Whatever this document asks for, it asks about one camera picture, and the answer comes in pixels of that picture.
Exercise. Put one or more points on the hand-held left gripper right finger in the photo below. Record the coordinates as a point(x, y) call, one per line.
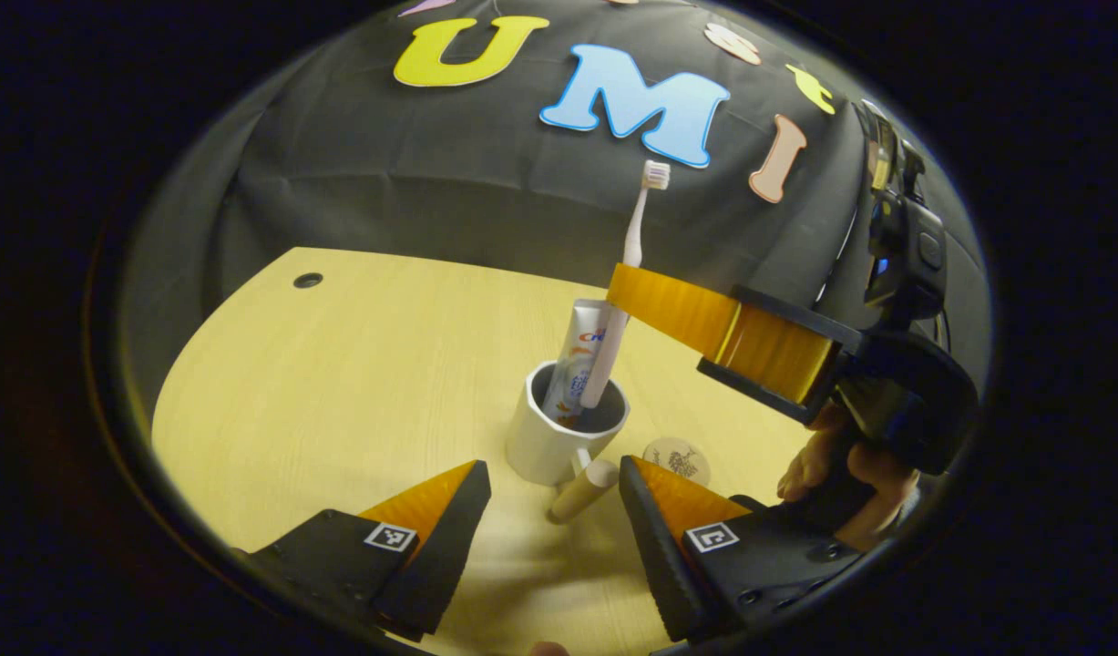
point(659, 556)

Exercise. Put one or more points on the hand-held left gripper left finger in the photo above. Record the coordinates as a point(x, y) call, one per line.
point(445, 547)

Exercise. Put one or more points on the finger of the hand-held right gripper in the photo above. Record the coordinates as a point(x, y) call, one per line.
point(677, 305)

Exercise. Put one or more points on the white toothbrush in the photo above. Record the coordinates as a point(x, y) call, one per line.
point(633, 237)

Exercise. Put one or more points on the round cork coaster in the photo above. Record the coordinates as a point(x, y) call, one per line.
point(677, 460)

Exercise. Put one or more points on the white toothpaste tube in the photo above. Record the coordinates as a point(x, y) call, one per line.
point(572, 364)

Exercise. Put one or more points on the light wooden desktop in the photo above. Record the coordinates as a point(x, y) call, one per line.
point(340, 383)

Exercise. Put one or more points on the black backdrop cloth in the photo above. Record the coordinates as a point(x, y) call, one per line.
point(385, 164)

